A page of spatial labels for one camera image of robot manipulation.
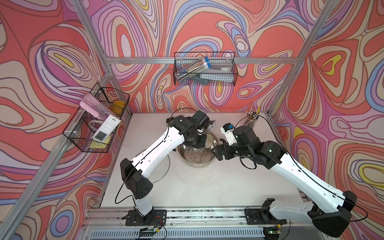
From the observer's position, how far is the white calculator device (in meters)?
0.69

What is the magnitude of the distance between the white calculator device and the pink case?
0.05m

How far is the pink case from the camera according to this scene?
0.67m
